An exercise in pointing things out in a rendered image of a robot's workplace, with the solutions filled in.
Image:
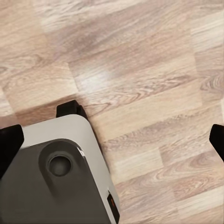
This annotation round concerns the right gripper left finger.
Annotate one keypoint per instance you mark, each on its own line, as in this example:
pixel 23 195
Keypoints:
pixel 11 139

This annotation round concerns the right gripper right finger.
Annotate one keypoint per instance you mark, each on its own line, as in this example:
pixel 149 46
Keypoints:
pixel 217 139

